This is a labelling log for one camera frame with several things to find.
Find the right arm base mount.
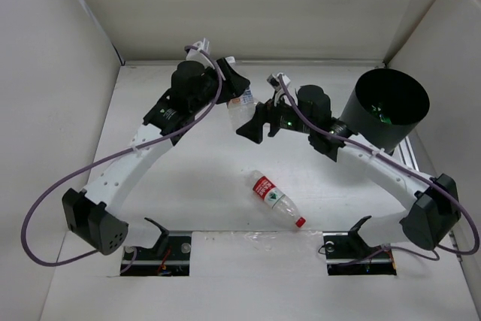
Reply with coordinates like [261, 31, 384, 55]
[318, 232, 397, 276]

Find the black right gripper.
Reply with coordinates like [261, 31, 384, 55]
[236, 89, 315, 143]

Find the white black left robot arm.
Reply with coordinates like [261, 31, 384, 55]
[62, 57, 250, 259]

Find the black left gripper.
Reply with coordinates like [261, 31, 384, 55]
[190, 59, 249, 115]

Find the clear bottle orange blue label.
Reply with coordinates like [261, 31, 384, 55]
[227, 87, 259, 132]

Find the clear bottle red label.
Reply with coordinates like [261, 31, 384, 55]
[246, 170, 306, 230]

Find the black round bin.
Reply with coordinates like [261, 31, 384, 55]
[340, 68, 430, 154]

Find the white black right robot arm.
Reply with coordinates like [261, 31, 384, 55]
[228, 85, 461, 256]

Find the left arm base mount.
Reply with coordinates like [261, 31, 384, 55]
[119, 232, 192, 277]

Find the green plastic bottle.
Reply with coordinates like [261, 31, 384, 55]
[371, 103, 392, 124]

